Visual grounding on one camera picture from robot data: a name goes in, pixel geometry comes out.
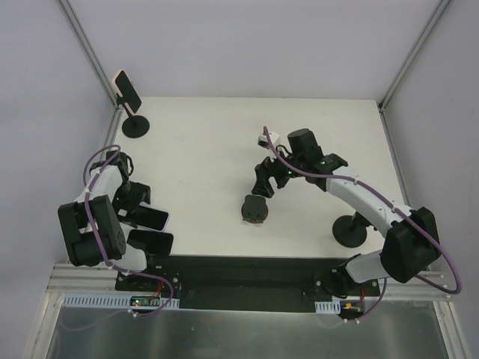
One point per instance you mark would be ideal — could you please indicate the black phone lilac case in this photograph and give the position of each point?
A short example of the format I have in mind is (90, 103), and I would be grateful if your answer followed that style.
(149, 218)

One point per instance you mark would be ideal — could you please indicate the black clamp phone stand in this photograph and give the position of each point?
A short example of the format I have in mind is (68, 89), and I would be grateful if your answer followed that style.
(134, 126)

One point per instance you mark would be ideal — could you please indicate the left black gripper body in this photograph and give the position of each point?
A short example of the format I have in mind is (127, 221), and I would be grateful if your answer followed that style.
(134, 196)

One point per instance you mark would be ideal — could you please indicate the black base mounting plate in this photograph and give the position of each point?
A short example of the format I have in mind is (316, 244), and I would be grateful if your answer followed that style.
(271, 284)

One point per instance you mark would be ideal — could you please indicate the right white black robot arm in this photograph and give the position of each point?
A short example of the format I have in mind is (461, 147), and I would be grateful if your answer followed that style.
(411, 238)

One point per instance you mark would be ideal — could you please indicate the aluminium frame post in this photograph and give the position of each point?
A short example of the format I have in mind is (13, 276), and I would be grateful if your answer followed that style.
(436, 16)
(85, 45)

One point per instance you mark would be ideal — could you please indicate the left aluminium frame post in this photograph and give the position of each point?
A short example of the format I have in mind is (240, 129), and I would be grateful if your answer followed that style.
(85, 45)

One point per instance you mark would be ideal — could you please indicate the wooden base wedge phone stand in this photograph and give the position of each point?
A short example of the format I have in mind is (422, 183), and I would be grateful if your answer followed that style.
(254, 209)

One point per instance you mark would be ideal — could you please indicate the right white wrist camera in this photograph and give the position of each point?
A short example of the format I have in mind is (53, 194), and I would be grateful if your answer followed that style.
(271, 139)

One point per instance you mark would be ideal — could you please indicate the black phone pink case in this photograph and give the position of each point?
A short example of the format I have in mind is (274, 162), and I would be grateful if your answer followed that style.
(127, 95)

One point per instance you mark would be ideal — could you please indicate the black phone dark case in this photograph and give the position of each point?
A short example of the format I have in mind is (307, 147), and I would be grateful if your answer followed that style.
(152, 243)

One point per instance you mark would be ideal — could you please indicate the black round base phone stand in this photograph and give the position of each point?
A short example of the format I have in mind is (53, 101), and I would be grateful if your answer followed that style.
(350, 231)

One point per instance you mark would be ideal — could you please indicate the right white cable duct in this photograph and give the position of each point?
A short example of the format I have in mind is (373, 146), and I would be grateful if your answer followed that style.
(328, 307)

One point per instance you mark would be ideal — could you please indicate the right aluminium frame post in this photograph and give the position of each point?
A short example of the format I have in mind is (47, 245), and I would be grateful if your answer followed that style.
(436, 16)

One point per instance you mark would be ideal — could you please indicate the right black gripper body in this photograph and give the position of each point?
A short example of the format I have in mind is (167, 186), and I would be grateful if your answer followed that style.
(269, 171)

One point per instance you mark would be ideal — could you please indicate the white cable duct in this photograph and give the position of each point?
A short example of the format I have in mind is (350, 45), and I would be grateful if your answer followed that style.
(328, 307)
(107, 301)

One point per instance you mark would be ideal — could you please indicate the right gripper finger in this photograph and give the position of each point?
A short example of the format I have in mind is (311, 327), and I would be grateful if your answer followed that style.
(281, 180)
(262, 186)

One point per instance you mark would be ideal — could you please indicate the left white cable duct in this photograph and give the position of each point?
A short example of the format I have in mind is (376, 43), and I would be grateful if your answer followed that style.
(107, 301)

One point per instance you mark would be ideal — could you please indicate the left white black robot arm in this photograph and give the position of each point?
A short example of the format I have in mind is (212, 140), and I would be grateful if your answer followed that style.
(90, 224)

